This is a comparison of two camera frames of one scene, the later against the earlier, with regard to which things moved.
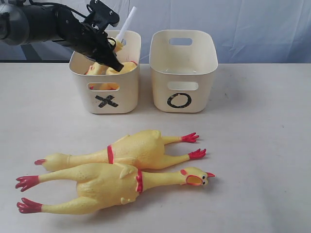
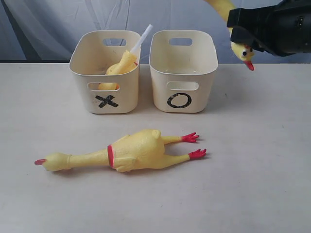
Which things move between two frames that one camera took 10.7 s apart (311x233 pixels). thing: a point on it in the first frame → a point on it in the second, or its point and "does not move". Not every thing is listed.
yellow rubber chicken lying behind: x=142 y=150 does not move
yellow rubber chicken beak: x=104 y=184 → x=244 y=52
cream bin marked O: x=183 y=64 does not move
